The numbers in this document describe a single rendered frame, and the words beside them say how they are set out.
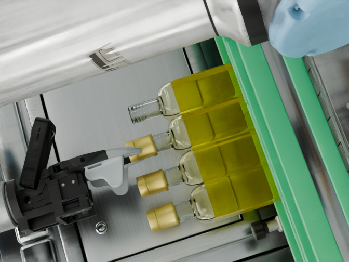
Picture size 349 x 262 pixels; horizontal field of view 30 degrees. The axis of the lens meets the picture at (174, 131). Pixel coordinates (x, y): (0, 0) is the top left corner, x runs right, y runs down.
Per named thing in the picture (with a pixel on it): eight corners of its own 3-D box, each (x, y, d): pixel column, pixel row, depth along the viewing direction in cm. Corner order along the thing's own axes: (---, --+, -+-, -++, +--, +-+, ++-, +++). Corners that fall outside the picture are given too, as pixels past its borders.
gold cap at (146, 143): (152, 137, 105) (126, 145, 105) (150, 130, 102) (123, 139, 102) (158, 157, 104) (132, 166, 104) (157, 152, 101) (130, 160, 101)
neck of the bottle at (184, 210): (188, 200, 102) (159, 210, 101) (188, 197, 99) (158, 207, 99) (194, 219, 101) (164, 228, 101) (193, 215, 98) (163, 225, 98)
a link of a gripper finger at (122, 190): (151, 188, 106) (95, 204, 104) (141, 155, 108) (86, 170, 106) (152, 184, 103) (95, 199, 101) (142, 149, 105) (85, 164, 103)
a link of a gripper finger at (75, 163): (114, 164, 101) (63, 182, 102) (111, 153, 102) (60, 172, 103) (105, 158, 97) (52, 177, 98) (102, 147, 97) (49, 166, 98)
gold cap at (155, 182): (162, 171, 104) (136, 179, 104) (161, 166, 101) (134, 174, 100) (169, 192, 103) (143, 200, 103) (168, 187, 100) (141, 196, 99)
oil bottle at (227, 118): (288, 90, 108) (164, 129, 107) (292, 77, 102) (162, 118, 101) (300, 121, 106) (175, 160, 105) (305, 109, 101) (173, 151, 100)
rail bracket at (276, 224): (321, 200, 111) (246, 224, 110) (329, 193, 104) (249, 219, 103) (329, 223, 109) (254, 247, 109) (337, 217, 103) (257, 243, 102)
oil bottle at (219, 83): (276, 59, 109) (154, 96, 108) (280, 45, 104) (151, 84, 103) (287, 89, 108) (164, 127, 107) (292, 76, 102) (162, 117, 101)
